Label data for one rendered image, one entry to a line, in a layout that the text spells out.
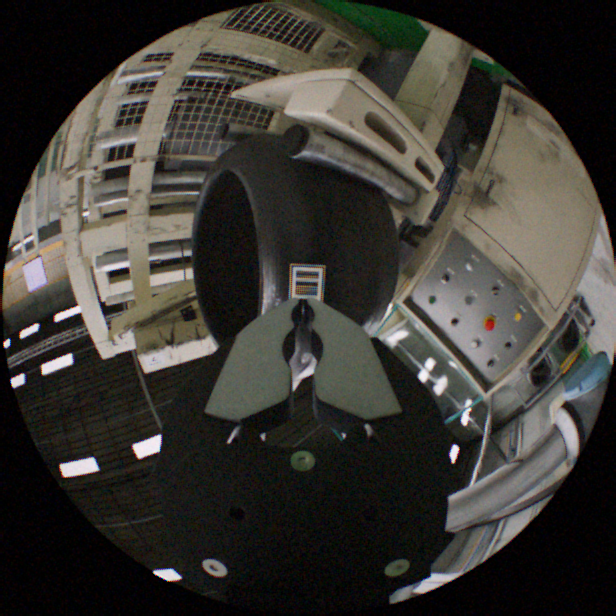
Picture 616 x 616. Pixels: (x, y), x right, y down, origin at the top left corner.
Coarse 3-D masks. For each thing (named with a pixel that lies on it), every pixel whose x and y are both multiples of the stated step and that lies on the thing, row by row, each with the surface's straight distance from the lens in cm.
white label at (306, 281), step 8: (296, 264) 26; (304, 264) 26; (296, 272) 26; (304, 272) 26; (312, 272) 26; (320, 272) 26; (296, 280) 26; (304, 280) 26; (312, 280) 26; (320, 280) 26; (296, 288) 26; (304, 288) 26; (312, 288) 26; (320, 288) 26; (296, 296) 26; (304, 296) 26; (312, 296) 26; (320, 296) 26
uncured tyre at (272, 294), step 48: (240, 144) 43; (240, 192) 70; (288, 192) 28; (336, 192) 30; (192, 240) 65; (240, 240) 78; (288, 240) 26; (336, 240) 27; (384, 240) 37; (240, 288) 77; (288, 288) 26; (336, 288) 27; (384, 288) 38
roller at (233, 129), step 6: (222, 126) 53; (228, 126) 51; (234, 126) 52; (240, 126) 53; (246, 126) 54; (222, 132) 52; (228, 132) 51; (234, 132) 51; (240, 132) 52; (246, 132) 52; (252, 132) 53; (258, 132) 54; (264, 132) 55; (270, 132) 56; (222, 138) 52; (228, 138) 52; (234, 138) 52; (240, 138) 52
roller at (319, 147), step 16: (288, 128) 28; (304, 128) 26; (288, 144) 27; (304, 144) 26; (320, 144) 27; (336, 144) 29; (304, 160) 28; (320, 160) 28; (336, 160) 29; (352, 160) 31; (368, 160) 35; (352, 176) 34; (368, 176) 35; (384, 176) 39; (400, 192) 46; (416, 192) 53
